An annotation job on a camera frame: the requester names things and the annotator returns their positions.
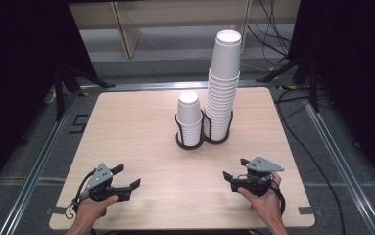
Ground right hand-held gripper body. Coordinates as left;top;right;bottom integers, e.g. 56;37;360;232
231;156;286;198

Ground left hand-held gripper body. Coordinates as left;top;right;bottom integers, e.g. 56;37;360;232
86;163;133;203

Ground black wire cup holder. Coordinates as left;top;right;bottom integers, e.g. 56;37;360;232
174;109;234;151

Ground short stack of white cups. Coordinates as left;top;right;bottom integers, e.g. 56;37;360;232
176;91;205;147

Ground tall stack of white cups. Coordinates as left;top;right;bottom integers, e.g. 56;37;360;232
204;29;243;142

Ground person's left hand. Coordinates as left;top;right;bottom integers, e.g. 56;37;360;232
73;195;120;226

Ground person's right hand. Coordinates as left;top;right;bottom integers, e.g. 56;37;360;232
237;171;284;226

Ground black metal stand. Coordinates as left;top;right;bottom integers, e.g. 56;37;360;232
256;55;321;114
52;63;116;121

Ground dark curtain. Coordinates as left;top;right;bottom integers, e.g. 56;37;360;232
287;0;375;194
0;0;98;204

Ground left hand-held gripper black cable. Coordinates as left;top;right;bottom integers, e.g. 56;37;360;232
65;168;97;220

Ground hand-held gripper black cable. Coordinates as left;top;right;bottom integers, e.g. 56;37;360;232
270;180;287;216
65;168;97;220

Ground right hand-held gripper black cable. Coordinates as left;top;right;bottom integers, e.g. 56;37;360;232
270;180;287;216

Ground long black floor cable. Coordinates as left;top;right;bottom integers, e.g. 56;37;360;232
274;86;346;235

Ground metal floor rail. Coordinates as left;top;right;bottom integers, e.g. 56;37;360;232
80;79;281;93
0;91;80;235
302;101;375;235

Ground bundle of black cables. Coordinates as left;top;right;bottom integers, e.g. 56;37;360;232
247;0;294;67

